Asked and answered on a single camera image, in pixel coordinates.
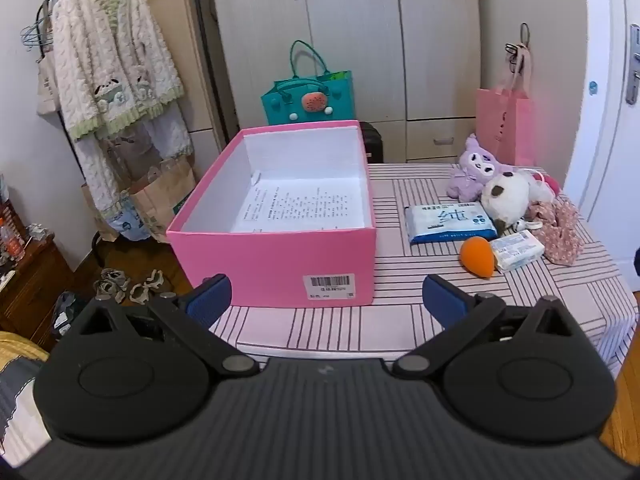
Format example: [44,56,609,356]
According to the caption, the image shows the white fleece pants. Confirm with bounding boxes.
[75,105,196,221]

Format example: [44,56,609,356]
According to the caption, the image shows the pink gift bag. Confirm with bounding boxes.
[475,45,536,168]

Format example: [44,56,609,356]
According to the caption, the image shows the small white tissue pack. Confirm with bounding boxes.
[489,231,546,274]

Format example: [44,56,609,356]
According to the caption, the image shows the black wall hook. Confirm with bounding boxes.
[505,22,532,68]

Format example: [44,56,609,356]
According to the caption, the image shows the wooden nightstand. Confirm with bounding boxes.
[0,200,76,351]

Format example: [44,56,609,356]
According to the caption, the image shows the beige wardrobe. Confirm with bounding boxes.
[207,0,591,191]

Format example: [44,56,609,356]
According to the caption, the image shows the white door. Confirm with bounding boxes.
[565,0,640,291]

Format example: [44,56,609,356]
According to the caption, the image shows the purple plush toy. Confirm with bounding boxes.
[446,133,516,200]

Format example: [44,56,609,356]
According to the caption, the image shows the orange makeup sponge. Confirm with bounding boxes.
[460,236,498,279]

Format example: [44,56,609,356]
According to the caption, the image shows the brown paper bag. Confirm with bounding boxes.
[129,157,197,231]

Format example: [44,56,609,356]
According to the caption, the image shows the white brown plush dog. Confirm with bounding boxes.
[481,170,538,233]

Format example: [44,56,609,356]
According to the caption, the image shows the black suitcase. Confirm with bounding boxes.
[359,121,385,165]

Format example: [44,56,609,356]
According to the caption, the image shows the pink striped tablecloth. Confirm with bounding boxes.
[207,162,638,366]

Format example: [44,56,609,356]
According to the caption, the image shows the grey striped bedding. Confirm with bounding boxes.
[0,330,56,471]

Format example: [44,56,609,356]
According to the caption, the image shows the blue wet wipes pack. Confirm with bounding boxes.
[404,202,499,246]

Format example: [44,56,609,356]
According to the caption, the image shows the blue printed plastic bag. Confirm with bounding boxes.
[107,200,151,241]

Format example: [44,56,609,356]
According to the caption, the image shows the metal door handle plate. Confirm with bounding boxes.
[625,25,640,106]

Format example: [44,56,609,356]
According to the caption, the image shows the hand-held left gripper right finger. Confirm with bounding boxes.
[392,274,576,381]

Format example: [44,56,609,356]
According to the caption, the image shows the cream knit cardigan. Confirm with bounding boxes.
[36,0,186,142]

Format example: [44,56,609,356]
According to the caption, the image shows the pink cardboard box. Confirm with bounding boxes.
[166,120,377,307]

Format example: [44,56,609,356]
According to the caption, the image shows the pink floral pouch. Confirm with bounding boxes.
[530,196,585,266]

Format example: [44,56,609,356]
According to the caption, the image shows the teal felt tote bag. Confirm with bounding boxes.
[261,40,354,126]

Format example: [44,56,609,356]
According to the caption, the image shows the orange label bottle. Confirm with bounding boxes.
[0,215,25,263]

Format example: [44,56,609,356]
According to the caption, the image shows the beige cloth bag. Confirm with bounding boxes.
[36,55,63,116]

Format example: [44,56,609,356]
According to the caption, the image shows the printed paper sheet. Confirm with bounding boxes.
[232,183,368,233]

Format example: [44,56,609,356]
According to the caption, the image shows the teal wire hangers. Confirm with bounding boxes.
[20,15,53,51]

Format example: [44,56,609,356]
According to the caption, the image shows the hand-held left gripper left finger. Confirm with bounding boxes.
[75,274,261,380]

